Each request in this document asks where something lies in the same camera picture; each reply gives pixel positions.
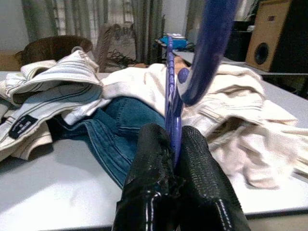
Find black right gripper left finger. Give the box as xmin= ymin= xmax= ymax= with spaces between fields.
xmin=113 ymin=123 xmax=179 ymax=231

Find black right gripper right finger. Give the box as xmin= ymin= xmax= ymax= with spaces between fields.
xmin=176 ymin=126 xmax=252 ymax=231

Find white striped garment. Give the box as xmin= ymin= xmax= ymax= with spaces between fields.
xmin=0 ymin=49 xmax=111 ymax=162

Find blue plastic hanger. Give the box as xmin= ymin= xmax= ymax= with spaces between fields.
xmin=165 ymin=0 xmax=239 ymax=169

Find blue denim jeans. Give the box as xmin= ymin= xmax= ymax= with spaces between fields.
xmin=47 ymin=96 xmax=169 ymax=190

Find cream knitted garment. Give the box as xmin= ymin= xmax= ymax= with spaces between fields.
xmin=102 ymin=64 xmax=308 ymax=190

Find dried feathery plant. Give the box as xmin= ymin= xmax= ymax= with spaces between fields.
xmin=96 ymin=23 xmax=138 ymax=72

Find blue box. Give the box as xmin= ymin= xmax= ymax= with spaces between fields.
xmin=160 ymin=33 xmax=188 ymax=49

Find black box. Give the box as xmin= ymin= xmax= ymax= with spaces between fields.
xmin=225 ymin=20 xmax=253 ymax=62

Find brown chair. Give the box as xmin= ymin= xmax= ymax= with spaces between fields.
xmin=14 ymin=35 xmax=93 ymax=65

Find wooden front black speaker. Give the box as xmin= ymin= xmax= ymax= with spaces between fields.
xmin=245 ymin=0 xmax=308 ymax=73

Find grey green sheer curtain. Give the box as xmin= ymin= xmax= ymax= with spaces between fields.
xmin=20 ymin=0 xmax=167 ymax=65

